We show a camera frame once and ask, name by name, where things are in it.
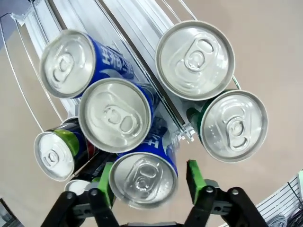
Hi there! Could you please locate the green Chilsung cider can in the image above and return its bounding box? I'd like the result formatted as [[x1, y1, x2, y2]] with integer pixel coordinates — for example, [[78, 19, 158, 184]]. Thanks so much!
[[187, 89, 269, 164]]

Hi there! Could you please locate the white can dispenser rack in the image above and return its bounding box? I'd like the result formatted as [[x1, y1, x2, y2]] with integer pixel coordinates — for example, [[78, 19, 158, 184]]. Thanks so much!
[[0, 0, 242, 197]]

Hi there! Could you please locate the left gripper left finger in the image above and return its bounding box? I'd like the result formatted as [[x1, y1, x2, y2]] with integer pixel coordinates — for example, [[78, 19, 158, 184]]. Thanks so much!
[[41, 162, 119, 227]]

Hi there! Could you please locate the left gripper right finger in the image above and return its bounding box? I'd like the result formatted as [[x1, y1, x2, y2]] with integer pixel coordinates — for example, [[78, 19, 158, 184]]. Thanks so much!
[[184, 159, 263, 227]]

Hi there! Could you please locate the silver can at top right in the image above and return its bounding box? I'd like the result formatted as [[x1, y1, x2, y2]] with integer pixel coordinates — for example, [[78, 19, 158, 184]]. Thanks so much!
[[155, 20, 235, 102]]

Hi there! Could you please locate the blue Pocari Sweat can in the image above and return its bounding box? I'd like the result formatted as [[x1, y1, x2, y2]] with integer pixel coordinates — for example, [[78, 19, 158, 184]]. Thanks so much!
[[108, 132, 178, 209], [79, 77, 164, 154], [39, 29, 135, 99]]

